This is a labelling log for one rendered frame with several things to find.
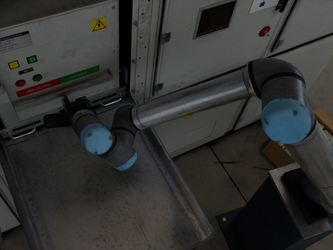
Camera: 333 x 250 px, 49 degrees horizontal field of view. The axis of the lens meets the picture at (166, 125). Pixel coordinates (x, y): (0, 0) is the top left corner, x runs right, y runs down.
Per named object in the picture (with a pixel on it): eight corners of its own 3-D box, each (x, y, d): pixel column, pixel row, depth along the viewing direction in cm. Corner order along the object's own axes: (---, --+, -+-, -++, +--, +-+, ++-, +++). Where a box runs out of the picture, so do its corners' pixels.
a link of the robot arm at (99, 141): (100, 161, 116) (77, 145, 110) (88, 144, 126) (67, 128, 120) (120, 140, 116) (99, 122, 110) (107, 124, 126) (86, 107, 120)
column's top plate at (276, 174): (324, 154, 176) (326, 152, 174) (364, 217, 161) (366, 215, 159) (266, 172, 167) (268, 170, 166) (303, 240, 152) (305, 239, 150)
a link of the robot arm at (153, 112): (294, 36, 101) (109, 103, 135) (298, 68, 93) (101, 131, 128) (306, 64, 108) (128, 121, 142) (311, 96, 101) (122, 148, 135)
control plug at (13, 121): (21, 125, 131) (8, 95, 116) (7, 130, 129) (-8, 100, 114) (14, 108, 134) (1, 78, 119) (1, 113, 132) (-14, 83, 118)
